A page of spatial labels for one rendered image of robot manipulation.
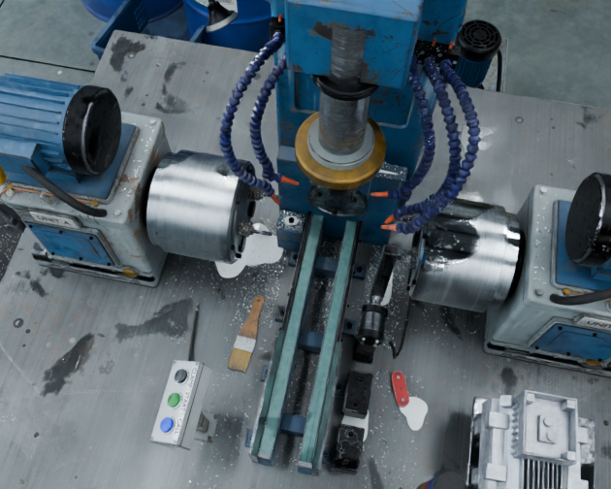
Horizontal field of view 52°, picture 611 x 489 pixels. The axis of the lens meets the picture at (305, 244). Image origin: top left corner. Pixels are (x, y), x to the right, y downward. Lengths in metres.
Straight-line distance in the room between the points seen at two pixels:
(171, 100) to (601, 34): 2.32
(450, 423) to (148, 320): 0.80
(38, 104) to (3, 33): 2.24
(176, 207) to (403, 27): 0.69
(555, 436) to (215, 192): 0.84
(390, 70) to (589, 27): 2.67
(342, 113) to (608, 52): 2.57
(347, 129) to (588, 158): 1.06
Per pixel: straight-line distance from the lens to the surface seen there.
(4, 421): 1.74
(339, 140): 1.17
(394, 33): 0.96
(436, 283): 1.40
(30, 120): 1.38
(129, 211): 1.43
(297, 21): 0.98
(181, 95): 2.04
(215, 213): 1.39
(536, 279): 1.39
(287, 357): 1.50
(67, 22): 3.55
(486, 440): 1.39
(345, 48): 0.99
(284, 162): 1.46
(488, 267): 1.39
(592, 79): 3.41
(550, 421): 1.33
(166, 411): 1.35
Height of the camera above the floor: 2.36
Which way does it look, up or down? 64 degrees down
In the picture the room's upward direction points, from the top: 1 degrees clockwise
